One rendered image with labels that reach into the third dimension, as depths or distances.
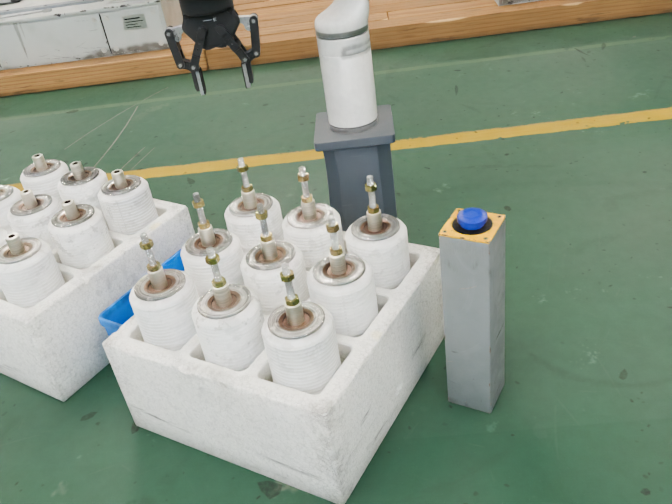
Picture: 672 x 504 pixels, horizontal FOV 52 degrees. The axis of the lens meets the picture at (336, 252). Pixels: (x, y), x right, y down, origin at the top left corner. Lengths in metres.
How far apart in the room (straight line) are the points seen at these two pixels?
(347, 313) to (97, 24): 2.12
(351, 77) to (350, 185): 0.20
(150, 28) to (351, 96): 1.70
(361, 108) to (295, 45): 1.47
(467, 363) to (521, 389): 0.13
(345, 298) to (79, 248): 0.54
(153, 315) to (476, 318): 0.46
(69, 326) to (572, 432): 0.83
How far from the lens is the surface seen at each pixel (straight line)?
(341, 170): 1.28
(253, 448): 1.03
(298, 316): 0.89
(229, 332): 0.95
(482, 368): 1.05
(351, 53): 1.22
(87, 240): 1.29
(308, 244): 1.10
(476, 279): 0.94
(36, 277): 1.24
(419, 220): 1.56
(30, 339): 1.24
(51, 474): 1.21
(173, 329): 1.03
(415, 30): 2.70
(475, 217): 0.93
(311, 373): 0.91
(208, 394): 1.00
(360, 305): 0.97
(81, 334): 1.29
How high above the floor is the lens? 0.81
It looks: 33 degrees down
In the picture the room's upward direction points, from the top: 9 degrees counter-clockwise
